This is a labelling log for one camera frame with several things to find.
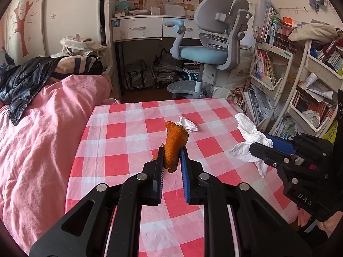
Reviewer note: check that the pink duvet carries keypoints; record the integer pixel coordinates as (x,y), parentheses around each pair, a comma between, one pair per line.
(40,152)

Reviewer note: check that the blue printed bag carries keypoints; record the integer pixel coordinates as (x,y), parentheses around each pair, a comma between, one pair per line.
(191,75)

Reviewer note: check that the row of colourful books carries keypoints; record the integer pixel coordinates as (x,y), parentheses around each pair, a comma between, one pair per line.
(285,129)

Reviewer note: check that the white tote bag tree print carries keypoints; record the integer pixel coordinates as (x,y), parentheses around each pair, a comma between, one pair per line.
(241,72)

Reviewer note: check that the beige dark-striped cloth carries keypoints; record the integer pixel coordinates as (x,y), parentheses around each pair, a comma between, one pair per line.
(77,65)

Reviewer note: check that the orange-brown bread piece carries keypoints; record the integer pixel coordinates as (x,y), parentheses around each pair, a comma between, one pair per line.
(174,139)

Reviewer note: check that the brown plastic organizer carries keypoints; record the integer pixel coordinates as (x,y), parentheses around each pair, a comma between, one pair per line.
(285,37)

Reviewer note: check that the shiny black jacket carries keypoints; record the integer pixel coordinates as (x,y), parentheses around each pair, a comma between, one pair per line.
(24,83)

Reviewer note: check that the yellow packet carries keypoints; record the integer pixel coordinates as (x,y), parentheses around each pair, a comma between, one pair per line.
(331,132)

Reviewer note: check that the red white checked tablecloth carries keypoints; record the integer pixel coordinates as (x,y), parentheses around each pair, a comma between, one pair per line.
(120,166)

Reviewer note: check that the white tissue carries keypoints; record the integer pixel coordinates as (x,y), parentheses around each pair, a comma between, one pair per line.
(187,124)
(249,131)

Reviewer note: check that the stack of papers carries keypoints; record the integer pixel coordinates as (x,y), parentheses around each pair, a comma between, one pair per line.
(254,107)

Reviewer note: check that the loose white papers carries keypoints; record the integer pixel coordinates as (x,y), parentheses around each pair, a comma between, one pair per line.
(316,88)

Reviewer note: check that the grey blue office chair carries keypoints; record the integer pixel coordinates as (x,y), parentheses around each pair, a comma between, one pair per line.
(211,18)

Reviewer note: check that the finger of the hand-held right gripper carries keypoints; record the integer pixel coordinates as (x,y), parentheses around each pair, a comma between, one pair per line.
(268,156)
(281,146)

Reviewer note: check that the cream canvas bag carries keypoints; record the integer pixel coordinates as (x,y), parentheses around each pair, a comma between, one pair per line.
(80,44)

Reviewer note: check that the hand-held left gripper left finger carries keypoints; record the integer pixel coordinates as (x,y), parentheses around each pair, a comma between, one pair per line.
(158,182)

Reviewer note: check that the person's right hand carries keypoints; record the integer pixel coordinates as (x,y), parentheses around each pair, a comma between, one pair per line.
(332,226)

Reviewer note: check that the white desk with drawers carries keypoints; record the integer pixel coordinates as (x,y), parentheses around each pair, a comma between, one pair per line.
(136,28)

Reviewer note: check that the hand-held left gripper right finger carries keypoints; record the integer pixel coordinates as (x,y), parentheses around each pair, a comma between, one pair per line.
(185,176)

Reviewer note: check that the white book trolley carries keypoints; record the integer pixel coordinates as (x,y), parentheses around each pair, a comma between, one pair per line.
(264,85)
(300,116)

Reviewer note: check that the bag of newspapers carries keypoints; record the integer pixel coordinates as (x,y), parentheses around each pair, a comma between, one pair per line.
(166,75)

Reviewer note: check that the beige cloth bundle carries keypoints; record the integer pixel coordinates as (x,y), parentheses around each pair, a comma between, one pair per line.
(313,30)

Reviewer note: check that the white wardrobe tree decal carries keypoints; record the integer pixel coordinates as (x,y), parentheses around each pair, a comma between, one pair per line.
(53,10)

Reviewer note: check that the row of dark books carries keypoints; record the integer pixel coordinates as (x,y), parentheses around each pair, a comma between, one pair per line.
(302,103)

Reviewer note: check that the white box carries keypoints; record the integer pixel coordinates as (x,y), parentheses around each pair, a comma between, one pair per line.
(175,10)

